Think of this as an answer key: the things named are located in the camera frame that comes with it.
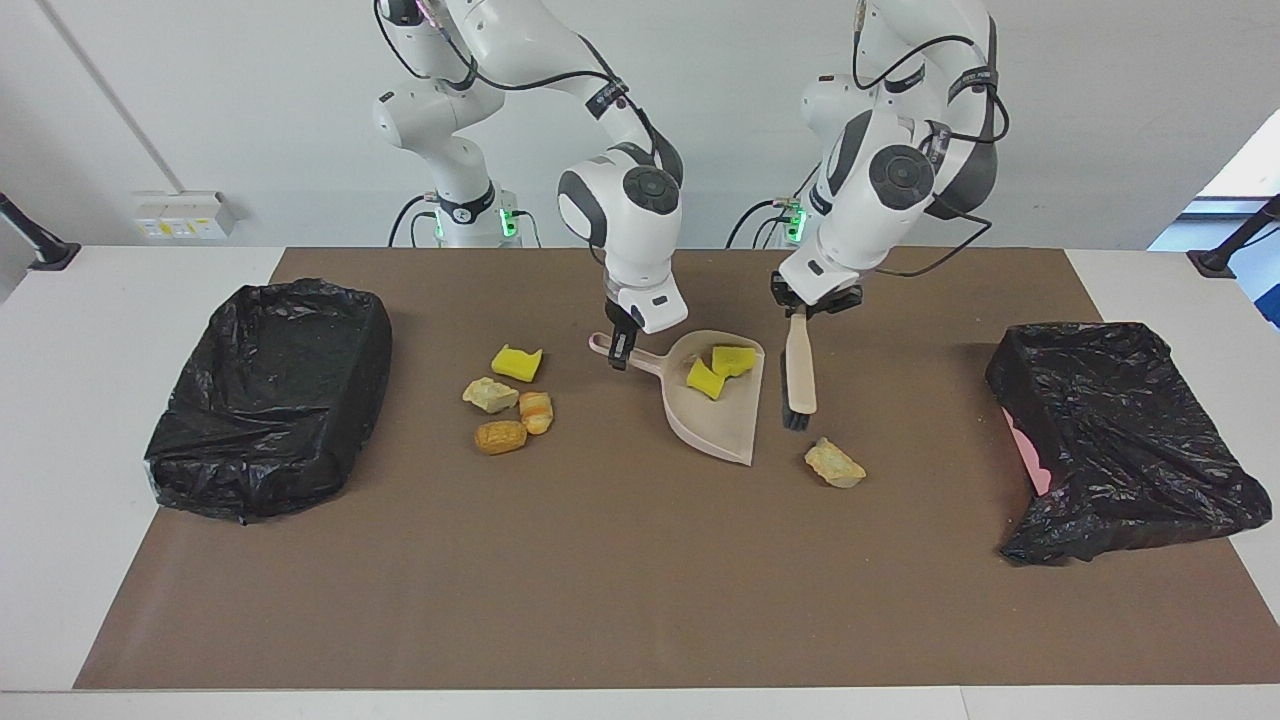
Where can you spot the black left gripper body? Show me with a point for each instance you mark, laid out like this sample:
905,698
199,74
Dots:
835,298

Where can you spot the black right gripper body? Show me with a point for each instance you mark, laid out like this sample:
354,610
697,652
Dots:
615,305

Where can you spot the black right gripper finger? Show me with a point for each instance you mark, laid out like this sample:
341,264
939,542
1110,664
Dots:
630,348
615,350

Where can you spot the yellow sponge piece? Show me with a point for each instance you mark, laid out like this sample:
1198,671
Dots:
515,364
735,360
704,380

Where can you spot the orange striped toy bread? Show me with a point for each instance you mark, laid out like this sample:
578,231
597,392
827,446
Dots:
536,412

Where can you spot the beige plastic dustpan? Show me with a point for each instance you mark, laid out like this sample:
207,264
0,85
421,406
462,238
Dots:
715,425

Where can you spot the pale greenish toy bread chunk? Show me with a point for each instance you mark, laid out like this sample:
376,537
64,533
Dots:
490,396

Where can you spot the brown toy bread roll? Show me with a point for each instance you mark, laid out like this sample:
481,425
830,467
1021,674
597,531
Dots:
500,437

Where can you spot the pale toy bread striped side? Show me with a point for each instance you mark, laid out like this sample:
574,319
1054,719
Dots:
833,464

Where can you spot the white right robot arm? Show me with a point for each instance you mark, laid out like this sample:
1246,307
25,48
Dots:
640,230

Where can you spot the pink plastic bin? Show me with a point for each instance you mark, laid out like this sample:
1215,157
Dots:
1030,455

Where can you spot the left black-bagged bin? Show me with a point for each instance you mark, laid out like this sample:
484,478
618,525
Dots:
1120,420

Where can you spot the black-bagged bin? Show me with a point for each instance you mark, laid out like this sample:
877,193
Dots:
270,400
1120,420

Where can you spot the right black-bagged bin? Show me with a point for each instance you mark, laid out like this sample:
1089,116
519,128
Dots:
270,400

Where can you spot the brown table mat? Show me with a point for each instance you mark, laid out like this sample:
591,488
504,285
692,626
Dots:
600,580

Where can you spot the bright window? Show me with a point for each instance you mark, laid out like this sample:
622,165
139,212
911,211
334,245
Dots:
1250,170

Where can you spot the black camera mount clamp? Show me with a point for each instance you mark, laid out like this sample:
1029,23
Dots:
50,252
1215,262

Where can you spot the white wall outlet box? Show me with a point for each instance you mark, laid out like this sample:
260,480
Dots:
185,215

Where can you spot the white wall conduit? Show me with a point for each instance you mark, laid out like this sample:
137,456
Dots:
116,100

